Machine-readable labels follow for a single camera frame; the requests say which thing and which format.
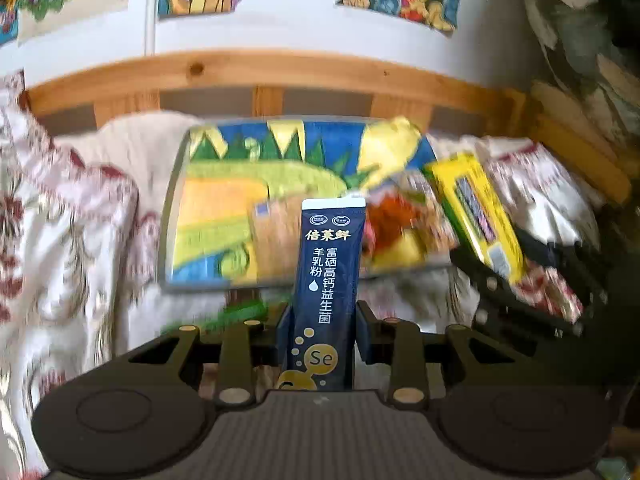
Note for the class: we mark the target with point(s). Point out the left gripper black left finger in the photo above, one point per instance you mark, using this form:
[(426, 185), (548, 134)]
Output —
[(245, 346)]

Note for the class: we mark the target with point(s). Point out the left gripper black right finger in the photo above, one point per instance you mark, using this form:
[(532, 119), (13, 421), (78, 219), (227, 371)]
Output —
[(398, 344)]

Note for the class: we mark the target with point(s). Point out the green sausage stick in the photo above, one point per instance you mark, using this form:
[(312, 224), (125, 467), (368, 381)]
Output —
[(214, 319)]

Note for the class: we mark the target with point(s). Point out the blue milk powder sachet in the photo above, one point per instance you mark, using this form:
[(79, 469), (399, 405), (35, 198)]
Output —
[(321, 341)]

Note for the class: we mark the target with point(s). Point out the orange red snack packet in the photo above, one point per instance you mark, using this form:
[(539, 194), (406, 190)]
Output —
[(389, 218)]

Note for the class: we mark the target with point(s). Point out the mixed nuts snack bag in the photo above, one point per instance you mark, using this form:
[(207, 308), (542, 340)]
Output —
[(418, 193)]

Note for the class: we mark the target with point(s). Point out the yellow biscuit bar pack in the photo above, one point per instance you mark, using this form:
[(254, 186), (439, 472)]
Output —
[(473, 207)]

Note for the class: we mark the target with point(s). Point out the rice cracker snack pack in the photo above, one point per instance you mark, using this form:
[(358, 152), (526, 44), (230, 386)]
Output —
[(275, 227)]

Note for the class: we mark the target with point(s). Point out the dinosaur drawing tray liner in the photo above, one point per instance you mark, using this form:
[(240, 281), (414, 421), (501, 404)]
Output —
[(222, 171)]

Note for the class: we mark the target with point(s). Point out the wooden bed headboard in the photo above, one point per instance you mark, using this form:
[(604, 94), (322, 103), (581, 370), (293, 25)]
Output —
[(136, 85)]

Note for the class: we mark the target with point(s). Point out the cream pillow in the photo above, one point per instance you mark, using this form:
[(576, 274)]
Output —
[(144, 146)]

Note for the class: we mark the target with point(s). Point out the floral hanging clothes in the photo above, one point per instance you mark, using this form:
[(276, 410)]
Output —
[(592, 50)]

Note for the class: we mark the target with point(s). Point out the cartoon girl poster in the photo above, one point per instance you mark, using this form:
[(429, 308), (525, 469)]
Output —
[(8, 21)]

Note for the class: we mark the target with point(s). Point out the white wall pipe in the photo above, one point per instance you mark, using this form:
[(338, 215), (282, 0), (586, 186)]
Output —
[(149, 27)]

